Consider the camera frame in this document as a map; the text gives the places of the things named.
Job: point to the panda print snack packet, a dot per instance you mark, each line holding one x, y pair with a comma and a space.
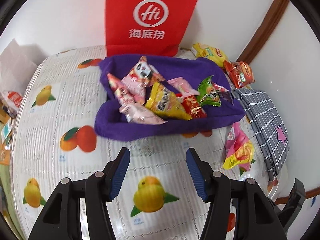
141, 76

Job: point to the red paper bag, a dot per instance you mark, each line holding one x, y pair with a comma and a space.
148, 27

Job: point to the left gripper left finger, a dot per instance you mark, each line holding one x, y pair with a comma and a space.
117, 172

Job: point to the white striped snack packet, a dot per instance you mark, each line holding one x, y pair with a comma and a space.
223, 93

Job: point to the purple fabric basket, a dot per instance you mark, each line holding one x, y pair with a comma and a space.
110, 123

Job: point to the grey checked folded cloth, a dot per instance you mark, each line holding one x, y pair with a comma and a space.
268, 127

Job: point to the pink red candy packet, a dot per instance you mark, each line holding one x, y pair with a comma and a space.
121, 92

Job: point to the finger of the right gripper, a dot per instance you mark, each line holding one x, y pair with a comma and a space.
292, 208

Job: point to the white paper bag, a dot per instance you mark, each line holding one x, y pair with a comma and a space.
18, 64

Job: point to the pink peach snack packet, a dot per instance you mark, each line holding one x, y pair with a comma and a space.
183, 86

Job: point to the red-orange chips bag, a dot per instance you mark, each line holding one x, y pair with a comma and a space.
240, 73

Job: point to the pink yellow sweet-potato snack bag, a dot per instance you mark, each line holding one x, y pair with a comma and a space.
239, 150

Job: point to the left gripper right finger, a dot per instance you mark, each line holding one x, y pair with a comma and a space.
198, 172

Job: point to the red snack packet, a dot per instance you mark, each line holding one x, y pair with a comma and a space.
191, 106

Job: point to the yellow snack packet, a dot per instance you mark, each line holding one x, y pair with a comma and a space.
165, 103

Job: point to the brown wooden trim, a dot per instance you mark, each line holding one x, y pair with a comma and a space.
265, 30

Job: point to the fruit print tablecloth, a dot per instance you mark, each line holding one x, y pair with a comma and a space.
60, 97

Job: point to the green snack packet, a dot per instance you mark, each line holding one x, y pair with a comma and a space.
208, 94

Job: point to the yellow chips bag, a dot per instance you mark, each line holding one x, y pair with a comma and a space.
214, 54

